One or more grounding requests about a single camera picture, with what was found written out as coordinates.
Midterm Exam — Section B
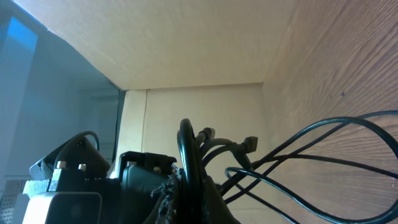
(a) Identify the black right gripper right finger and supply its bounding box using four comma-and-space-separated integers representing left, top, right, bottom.
202, 175, 240, 224

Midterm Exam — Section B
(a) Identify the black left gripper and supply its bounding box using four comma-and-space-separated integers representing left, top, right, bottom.
49, 152, 177, 223

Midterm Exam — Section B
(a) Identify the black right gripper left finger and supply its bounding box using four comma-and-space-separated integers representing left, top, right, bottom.
146, 168, 182, 224

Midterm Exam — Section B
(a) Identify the black usb cable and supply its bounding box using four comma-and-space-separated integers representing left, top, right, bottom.
176, 110, 398, 224

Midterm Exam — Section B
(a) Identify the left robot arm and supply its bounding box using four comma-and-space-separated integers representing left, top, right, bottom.
23, 136, 177, 223

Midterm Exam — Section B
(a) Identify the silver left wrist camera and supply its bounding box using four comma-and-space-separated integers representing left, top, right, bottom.
22, 192, 102, 224

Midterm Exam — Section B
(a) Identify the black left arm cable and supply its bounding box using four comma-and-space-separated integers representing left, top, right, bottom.
52, 131, 100, 170

